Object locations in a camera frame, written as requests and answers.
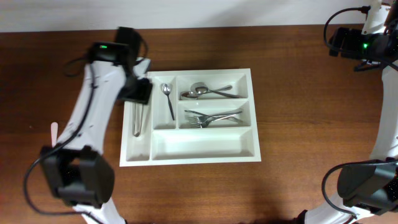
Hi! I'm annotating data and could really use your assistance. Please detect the long metal tongs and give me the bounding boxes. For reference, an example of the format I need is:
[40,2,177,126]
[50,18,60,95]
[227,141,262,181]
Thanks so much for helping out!
[132,103,144,137]

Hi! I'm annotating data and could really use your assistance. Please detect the small metal teaspoon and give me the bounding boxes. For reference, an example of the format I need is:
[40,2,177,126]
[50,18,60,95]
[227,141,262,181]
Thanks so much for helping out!
[161,83,175,120]

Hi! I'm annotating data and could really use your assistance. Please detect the large metal spoon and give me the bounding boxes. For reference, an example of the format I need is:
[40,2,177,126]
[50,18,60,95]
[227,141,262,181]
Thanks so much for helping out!
[180,85,233,100]

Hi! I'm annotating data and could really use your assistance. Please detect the metal fork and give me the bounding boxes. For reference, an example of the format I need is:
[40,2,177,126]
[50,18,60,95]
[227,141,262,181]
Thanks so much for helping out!
[185,109,243,128]
[187,115,227,128]
[215,116,244,124]

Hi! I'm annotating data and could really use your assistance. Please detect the white plastic knife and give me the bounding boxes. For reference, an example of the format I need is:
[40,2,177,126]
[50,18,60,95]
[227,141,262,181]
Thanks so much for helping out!
[50,122,58,147]

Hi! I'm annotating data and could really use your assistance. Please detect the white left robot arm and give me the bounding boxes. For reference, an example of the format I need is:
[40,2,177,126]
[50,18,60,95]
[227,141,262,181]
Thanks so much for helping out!
[34,27,153,223]

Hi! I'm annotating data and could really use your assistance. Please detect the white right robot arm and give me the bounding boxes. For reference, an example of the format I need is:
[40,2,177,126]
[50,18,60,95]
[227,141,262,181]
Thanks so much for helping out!
[293,1,397,223]

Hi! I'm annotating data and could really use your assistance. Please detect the white cutlery tray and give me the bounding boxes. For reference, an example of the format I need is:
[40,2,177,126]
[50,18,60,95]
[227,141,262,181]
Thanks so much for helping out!
[119,68,261,167]

